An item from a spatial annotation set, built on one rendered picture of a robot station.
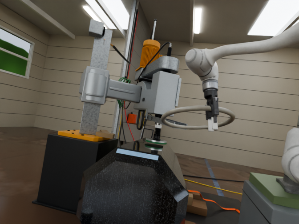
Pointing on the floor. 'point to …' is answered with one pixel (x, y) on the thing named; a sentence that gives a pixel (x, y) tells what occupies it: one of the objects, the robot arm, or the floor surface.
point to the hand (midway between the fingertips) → (212, 124)
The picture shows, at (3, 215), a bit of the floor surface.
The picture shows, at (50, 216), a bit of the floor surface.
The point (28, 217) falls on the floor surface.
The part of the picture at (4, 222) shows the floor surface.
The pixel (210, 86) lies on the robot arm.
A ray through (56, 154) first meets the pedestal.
